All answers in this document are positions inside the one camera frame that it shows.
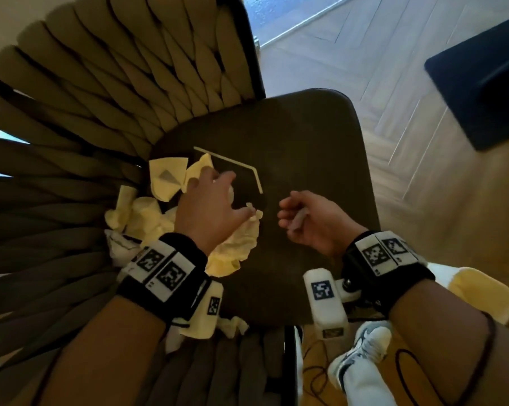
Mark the yellow paper piece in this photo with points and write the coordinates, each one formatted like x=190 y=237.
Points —
x=197 y=166

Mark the small grey paper scrap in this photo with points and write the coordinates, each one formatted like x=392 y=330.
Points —
x=299 y=219

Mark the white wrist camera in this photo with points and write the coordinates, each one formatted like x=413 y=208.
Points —
x=201 y=310
x=326 y=304

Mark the crumpled white paper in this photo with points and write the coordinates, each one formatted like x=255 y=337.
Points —
x=119 y=249

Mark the glass door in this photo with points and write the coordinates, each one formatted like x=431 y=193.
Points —
x=280 y=12

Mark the white sneaker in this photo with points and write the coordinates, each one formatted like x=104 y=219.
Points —
x=364 y=344

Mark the folded yellow paper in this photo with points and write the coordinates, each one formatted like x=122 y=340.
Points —
x=166 y=179

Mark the person's left middle finger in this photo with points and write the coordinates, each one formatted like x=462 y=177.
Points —
x=208 y=173

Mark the small yellow paper scrap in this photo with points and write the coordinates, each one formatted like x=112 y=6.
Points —
x=234 y=325

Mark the person's right hand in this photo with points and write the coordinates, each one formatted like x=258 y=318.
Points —
x=326 y=226

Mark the person's right fingers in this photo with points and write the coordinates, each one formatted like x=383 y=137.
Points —
x=289 y=210

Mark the yellow and white bag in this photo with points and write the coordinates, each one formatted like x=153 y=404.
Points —
x=482 y=291

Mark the bent white straw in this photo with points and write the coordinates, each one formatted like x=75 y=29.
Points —
x=246 y=166

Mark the person's left forearm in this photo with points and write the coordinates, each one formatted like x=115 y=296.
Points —
x=110 y=355

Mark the person's right forearm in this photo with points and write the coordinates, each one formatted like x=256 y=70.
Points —
x=453 y=355

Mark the person's left hand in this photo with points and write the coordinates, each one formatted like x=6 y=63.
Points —
x=203 y=211

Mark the dark blue furniture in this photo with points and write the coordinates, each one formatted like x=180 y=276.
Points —
x=482 y=80

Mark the dark seat cushion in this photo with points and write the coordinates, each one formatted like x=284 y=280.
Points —
x=305 y=147

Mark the black marker wristband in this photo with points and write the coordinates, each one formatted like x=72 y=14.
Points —
x=165 y=272
x=385 y=260

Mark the person's left thumb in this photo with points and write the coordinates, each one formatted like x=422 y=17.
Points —
x=244 y=213

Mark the white trouser leg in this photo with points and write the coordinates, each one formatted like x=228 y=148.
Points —
x=366 y=386

